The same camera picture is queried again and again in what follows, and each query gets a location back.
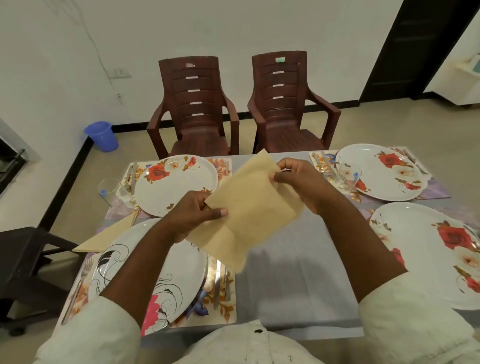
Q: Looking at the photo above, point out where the dark window frame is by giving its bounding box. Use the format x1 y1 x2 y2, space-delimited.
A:
0 137 29 196

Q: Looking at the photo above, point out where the person's right hand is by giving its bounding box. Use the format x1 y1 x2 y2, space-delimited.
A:
273 157 331 216

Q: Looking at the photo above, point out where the person's left forearm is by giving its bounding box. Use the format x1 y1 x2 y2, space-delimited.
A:
99 221 188 328

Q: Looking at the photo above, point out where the black chair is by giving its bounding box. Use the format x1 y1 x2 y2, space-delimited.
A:
0 227 87 337

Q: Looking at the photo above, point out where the dark wooden door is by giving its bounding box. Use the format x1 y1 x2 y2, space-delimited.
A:
359 0 480 104

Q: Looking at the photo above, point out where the person's right forearm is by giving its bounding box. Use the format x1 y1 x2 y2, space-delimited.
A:
318 200 408 303

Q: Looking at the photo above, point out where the person's left hand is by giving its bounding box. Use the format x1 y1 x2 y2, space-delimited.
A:
165 190 229 244

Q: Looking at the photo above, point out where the steel table knife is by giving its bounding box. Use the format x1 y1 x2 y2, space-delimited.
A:
320 150 338 180

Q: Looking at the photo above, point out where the beige cloth napkin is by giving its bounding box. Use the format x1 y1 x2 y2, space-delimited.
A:
186 149 305 274

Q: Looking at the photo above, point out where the clear drinking glass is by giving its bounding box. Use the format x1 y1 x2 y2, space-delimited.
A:
335 161 363 192
97 178 124 208

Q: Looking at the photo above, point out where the grey tablecloth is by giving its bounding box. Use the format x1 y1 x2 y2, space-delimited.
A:
140 152 480 340

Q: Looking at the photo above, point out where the blue plastic bucket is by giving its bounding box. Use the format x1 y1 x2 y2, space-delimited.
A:
84 121 119 153

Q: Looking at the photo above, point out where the white plate with red rose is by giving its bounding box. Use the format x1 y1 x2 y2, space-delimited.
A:
335 143 433 202
134 154 219 218

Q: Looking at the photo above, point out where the large white rose plate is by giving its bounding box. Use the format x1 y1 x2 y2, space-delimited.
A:
369 202 480 311

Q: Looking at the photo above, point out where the folded beige napkin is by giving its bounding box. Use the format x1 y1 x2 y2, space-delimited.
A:
72 212 139 253

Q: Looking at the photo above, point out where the white cabinet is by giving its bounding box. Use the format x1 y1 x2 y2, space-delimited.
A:
437 52 480 108

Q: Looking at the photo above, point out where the white shirt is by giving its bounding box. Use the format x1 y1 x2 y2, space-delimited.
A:
33 272 480 364

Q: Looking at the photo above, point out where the brown plastic armchair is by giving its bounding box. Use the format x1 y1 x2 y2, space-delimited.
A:
247 50 342 154
146 56 240 160

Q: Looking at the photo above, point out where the white plate with black swirls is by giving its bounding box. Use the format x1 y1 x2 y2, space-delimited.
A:
87 217 209 337

